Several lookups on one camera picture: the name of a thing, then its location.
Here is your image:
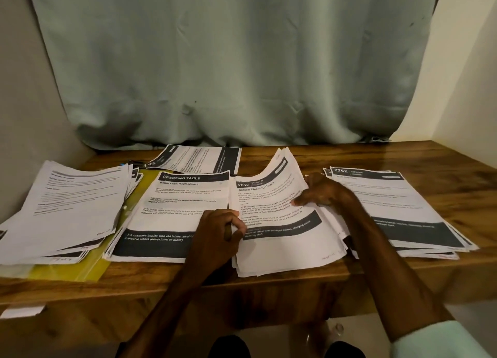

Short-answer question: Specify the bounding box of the yellow patterned folder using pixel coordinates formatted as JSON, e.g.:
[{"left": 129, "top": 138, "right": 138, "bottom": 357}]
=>
[{"left": 0, "top": 167, "right": 162, "bottom": 283}]

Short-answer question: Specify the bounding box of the single sheet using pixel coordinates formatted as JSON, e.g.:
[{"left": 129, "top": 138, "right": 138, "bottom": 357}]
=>
[{"left": 145, "top": 144, "right": 243, "bottom": 176}]

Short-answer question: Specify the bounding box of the person's right hand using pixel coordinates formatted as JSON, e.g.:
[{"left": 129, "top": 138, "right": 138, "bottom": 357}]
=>
[{"left": 291, "top": 177, "right": 363, "bottom": 217}]

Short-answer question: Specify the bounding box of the person's left forearm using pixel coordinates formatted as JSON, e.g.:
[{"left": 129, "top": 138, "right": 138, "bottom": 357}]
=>
[{"left": 116, "top": 268, "right": 212, "bottom": 358}]

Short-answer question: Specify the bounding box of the person's right forearm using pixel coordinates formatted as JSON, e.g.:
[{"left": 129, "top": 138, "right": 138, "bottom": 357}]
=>
[{"left": 342, "top": 206, "right": 492, "bottom": 358}]

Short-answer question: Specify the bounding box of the person's left hand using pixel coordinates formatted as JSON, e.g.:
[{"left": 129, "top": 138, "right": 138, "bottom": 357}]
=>
[{"left": 182, "top": 208, "right": 249, "bottom": 282}]

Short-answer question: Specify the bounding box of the wash baby bottle paper stack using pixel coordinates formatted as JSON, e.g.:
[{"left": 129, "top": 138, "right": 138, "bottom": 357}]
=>
[{"left": 0, "top": 166, "right": 145, "bottom": 266}]

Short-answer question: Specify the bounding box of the Wipe Wall Tiles paper stack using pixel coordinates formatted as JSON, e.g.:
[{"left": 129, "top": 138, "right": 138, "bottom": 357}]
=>
[{"left": 322, "top": 166, "right": 480, "bottom": 261}]

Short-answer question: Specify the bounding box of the pale green curtain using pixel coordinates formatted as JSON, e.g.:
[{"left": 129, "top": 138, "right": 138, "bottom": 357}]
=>
[{"left": 27, "top": 0, "right": 445, "bottom": 150}]

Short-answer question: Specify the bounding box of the white paper tag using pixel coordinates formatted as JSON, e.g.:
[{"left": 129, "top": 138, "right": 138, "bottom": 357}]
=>
[{"left": 0, "top": 305, "right": 46, "bottom": 319}]

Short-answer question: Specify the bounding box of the person's left leg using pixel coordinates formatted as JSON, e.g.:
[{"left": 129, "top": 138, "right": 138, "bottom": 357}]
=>
[{"left": 208, "top": 335, "right": 252, "bottom": 358}]

